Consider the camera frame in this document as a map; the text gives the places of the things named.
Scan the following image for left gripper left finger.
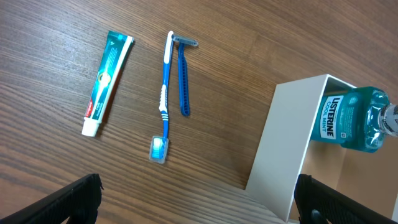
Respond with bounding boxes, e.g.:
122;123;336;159
1;174;103;224

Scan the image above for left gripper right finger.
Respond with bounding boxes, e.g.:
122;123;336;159
294;174;397;224

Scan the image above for blue mouthwash bottle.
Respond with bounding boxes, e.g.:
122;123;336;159
310;86;397;153

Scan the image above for blue white toothbrush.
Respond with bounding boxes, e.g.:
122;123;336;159
149;30;174;164

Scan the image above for teal toothpaste tube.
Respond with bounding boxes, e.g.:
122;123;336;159
81;31;134;137

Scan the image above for blue disposable razor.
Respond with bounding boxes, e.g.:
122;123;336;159
172;34;198;116

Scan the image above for white open cardboard box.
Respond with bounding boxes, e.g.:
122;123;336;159
246;74;397;223

